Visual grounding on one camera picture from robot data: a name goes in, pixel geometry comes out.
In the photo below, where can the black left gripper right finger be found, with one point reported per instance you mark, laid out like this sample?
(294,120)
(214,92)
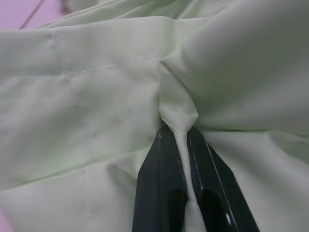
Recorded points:
(212,183)

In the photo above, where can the light green jacket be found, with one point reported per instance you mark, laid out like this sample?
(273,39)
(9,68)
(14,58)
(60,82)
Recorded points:
(96,120)

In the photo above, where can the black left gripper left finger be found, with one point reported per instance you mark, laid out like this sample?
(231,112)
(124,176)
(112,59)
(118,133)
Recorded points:
(157,178)

